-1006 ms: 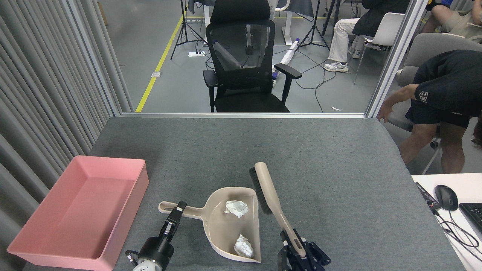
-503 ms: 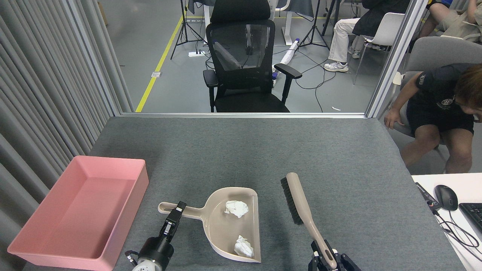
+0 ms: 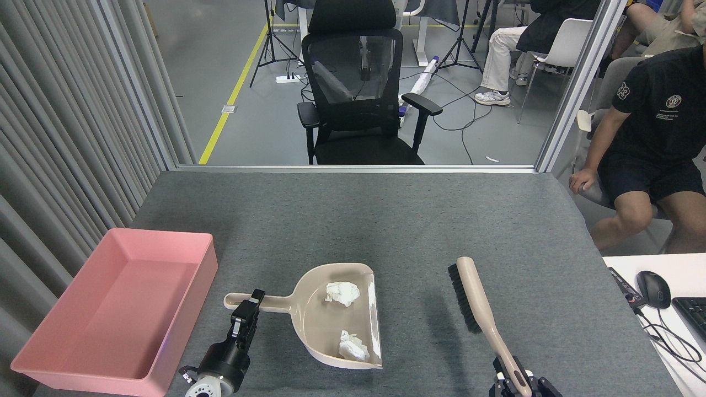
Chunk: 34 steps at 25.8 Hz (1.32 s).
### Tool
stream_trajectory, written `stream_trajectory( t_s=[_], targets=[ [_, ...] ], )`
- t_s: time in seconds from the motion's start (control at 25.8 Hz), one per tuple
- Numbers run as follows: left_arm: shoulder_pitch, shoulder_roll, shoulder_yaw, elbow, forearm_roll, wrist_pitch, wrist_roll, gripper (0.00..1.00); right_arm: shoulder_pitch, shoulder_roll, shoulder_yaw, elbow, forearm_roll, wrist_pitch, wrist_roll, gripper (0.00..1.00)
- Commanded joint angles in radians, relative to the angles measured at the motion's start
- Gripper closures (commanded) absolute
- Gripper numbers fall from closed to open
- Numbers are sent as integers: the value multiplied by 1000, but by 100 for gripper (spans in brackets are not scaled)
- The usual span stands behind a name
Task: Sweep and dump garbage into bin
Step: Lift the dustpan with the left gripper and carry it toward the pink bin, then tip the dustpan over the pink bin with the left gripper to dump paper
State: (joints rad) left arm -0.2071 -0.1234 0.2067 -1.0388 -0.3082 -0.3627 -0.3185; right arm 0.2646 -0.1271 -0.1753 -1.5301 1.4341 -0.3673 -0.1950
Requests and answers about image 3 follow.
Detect pink plastic bin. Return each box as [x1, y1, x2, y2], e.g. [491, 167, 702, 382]
[10, 228, 218, 397]

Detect grey upholstered chair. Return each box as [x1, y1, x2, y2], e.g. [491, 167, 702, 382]
[574, 55, 679, 254]

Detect black box with red button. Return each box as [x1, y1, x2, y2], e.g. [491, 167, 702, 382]
[607, 267, 647, 309]

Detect white roll with blue ends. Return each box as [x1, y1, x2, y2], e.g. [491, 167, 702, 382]
[398, 55, 440, 116]

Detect silver frame post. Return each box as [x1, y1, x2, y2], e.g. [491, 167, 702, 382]
[88, 0, 183, 171]
[535, 0, 629, 174]

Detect black mesh office chair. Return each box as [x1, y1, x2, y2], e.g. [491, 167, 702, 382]
[298, 0, 443, 165]

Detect black floor cable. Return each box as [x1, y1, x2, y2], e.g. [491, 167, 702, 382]
[433, 83, 494, 165]

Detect white plastic chair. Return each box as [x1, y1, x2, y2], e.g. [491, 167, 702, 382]
[517, 18, 593, 125]

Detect silver table rail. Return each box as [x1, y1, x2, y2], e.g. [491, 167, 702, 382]
[176, 164, 538, 174]

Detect grey pleated curtain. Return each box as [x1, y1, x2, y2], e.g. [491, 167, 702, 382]
[0, 0, 197, 397]

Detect person's right hand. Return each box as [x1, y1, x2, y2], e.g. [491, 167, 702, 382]
[569, 168, 597, 195]

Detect dark grey desk cloth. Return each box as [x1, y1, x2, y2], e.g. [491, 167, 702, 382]
[403, 0, 461, 31]

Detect beige hand brush black bristles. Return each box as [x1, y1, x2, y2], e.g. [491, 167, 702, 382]
[448, 256, 533, 397]

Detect black desk cable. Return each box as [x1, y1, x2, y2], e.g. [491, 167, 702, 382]
[634, 306, 706, 367]

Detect white paper ball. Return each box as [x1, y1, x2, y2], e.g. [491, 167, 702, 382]
[324, 282, 360, 307]
[338, 330, 370, 362]

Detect white side desk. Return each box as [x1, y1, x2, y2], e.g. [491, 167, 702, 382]
[602, 253, 706, 397]

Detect black tripod stand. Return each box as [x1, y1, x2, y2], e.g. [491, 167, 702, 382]
[438, 0, 486, 73]
[249, 0, 301, 88]

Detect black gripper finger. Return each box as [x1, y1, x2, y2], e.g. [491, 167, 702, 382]
[524, 371, 563, 397]
[489, 357, 516, 397]

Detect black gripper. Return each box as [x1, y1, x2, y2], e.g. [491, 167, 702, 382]
[199, 289, 265, 393]

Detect black keyboard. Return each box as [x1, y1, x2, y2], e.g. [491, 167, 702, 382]
[671, 297, 706, 340]

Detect person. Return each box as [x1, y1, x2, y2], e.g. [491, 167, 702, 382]
[474, 0, 602, 106]
[609, 0, 706, 58]
[569, 44, 706, 254]

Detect black computer mouse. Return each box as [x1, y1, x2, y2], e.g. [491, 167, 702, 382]
[636, 271, 672, 309]

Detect beige plastic dustpan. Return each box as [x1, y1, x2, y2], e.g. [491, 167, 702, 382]
[223, 263, 383, 369]

